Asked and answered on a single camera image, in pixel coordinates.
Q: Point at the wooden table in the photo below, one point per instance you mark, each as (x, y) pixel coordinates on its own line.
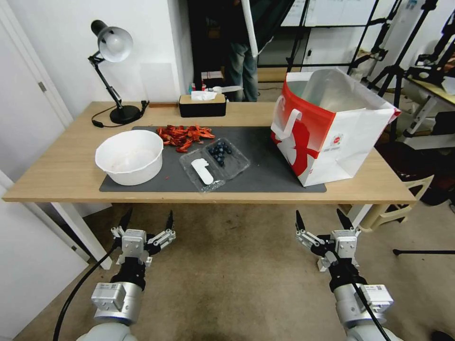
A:
(53, 170)

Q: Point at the white tube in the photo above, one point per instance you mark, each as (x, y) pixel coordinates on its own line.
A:
(250, 28)

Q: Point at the white workbench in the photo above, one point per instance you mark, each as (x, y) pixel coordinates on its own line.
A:
(430, 117)

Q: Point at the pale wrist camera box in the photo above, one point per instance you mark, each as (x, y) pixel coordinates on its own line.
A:
(344, 244)
(134, 242)

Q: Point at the black tripod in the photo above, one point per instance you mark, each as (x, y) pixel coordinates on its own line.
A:
(394, 67)

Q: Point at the white plastic bowl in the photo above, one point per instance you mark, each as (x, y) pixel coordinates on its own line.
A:
(129, 160)

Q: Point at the blueberries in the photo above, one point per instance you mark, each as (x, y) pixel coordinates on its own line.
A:
(219, 152)

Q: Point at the clear plastic takeout container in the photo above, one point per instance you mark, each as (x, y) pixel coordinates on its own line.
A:
(234, 164)

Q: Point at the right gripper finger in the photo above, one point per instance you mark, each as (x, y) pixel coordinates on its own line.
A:
(308, 239)
(350, 230)

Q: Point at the red crayfish pile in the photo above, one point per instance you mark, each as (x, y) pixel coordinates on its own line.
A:
(183, 135)

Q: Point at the black tripod leg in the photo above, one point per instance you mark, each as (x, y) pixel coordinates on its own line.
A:
(426, 252)

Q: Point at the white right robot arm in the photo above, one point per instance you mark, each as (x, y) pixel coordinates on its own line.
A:
(362, 312)

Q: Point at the person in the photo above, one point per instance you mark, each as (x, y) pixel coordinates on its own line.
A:
(242, 71)

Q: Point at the black desk lamp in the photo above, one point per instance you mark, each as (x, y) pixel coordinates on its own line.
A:
(115, 42)

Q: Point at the beige plastic chair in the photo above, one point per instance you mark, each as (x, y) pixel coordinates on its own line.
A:
(408, 192)

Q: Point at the red and white takeout bag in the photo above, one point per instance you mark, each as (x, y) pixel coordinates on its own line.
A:
(352, 149)

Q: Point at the dark grey table mat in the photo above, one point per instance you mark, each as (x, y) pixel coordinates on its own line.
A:
(263, 177)

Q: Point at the white label strip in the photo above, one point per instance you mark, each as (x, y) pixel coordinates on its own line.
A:
(202, 172)

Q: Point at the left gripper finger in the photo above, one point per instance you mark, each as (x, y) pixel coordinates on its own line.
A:
(164, 238)
(122, 229)

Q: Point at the white tissue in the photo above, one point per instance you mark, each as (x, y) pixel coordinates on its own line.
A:
(202, 95)

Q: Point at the black tissue box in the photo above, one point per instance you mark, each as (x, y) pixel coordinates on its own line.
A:
(202, 108)

